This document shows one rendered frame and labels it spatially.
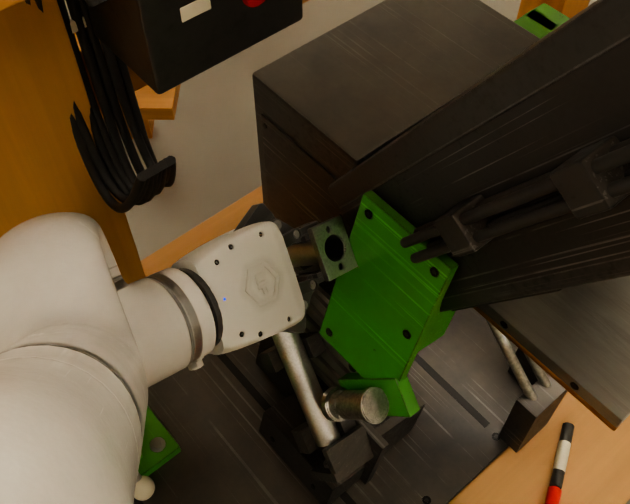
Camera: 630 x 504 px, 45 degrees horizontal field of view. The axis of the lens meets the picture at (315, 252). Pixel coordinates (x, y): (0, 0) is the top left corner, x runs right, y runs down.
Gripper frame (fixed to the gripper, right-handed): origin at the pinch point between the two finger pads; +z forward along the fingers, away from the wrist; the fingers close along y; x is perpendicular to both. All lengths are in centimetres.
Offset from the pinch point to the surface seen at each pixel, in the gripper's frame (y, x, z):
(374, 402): -17.0, -0.5, 1.0
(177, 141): 21, 159, 91
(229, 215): 2.7, 41.8, 20.5
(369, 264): -2.6, -4.4, 2.5
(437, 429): -29.3, 7.8, 16.9
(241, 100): 28, 153, 118
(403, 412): -18.8, -2.5, 2.7
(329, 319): -8.5, 5.1, 3.3
